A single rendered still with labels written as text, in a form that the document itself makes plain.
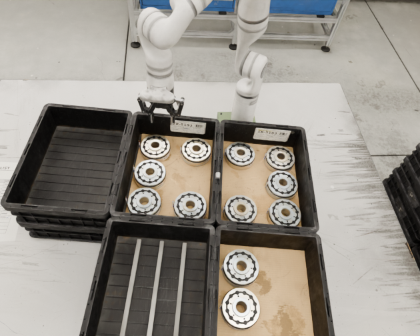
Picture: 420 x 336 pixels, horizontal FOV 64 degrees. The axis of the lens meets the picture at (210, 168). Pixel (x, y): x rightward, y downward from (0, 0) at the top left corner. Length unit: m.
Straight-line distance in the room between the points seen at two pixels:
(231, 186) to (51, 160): 0.62
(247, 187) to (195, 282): 0.36
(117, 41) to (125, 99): 1.57
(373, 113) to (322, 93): 1.19
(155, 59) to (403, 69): 2.83
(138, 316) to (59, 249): 0.39
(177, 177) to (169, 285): 0.35
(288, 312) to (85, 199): 0.69
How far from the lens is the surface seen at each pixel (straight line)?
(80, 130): 1.31
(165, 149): 1.18
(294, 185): 1.16
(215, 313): 0.89
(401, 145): 2.79
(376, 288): 1.31
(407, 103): 3.16
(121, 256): 1.04
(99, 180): 1.17
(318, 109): 1.67
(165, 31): 0.82
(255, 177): 1.18
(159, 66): 0.89
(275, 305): 1.02
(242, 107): 1.32
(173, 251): 1.03
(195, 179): 1.14
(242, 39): 1.12
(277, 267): 1.06
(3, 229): 1.33
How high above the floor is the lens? 1.80
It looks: 56 degrees down
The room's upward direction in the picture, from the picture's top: 8 degrees clockwise
